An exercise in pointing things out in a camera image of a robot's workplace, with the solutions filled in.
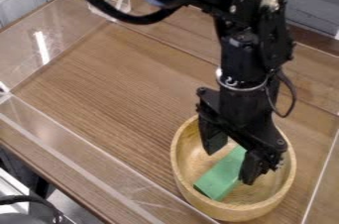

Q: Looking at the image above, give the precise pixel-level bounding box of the brown wooden bowl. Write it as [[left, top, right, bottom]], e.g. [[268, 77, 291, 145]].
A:
[[171, 116, 296, 222]]

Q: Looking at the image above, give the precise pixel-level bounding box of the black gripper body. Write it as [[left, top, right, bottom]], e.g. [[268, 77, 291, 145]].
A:
[[196, 82, 287, 170]]

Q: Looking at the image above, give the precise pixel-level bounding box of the clear acrylic tray wall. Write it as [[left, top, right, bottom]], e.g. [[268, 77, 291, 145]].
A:
[[0, 0, 339, 224]]

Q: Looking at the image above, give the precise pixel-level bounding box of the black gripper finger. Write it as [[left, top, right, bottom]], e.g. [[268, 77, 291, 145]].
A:
[[199, 115, 228, 156], [239, 150, 268, 185]]

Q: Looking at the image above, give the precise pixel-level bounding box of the green rectangular block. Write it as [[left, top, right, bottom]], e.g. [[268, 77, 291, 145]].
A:
[[193, 146, 247, 201]]

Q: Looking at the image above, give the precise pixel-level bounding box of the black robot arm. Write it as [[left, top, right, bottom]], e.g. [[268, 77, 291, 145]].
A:
[[85, 0, 295, 185]]

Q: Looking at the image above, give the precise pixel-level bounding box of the clear acrylic corner bracket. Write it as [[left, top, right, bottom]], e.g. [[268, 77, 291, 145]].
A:
[[87, 0, 131, 23]]

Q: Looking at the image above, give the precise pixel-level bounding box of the black cable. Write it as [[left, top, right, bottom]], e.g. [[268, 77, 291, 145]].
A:
[[0, 194, 64, 224]]

